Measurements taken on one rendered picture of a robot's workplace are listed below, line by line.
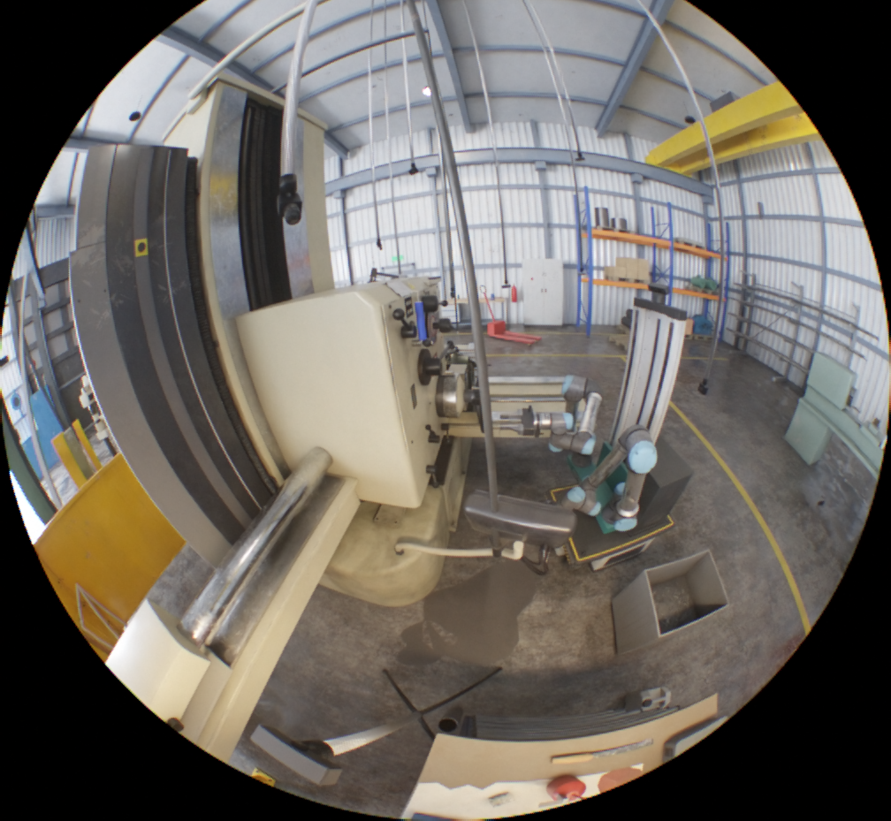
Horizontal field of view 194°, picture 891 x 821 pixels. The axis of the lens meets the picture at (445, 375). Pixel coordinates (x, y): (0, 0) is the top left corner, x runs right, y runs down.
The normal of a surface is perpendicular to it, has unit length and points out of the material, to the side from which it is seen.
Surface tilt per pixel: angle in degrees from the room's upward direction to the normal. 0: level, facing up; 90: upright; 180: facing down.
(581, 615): 0
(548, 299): 90
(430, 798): 0
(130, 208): 90
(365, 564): 0
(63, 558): 90
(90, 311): 90
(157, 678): 23
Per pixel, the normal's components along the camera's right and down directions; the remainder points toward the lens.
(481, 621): -0.08, -0.91
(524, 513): -0.22, -0.73
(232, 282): 0.98, 0.00
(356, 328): -0.18, 0.40
